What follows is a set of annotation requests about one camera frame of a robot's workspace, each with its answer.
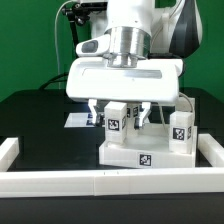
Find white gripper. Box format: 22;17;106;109
66;36;184;130

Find white square table top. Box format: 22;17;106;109
99;124;197;169

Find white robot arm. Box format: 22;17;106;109
66;0;203;128

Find white sheet with tags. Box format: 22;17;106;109
64;113;93;128

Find white U-shaped fence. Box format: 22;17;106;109
0;138;224;198

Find black cables at base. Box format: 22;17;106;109
38;72;71;91

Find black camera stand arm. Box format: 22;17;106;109
62;3;90;47

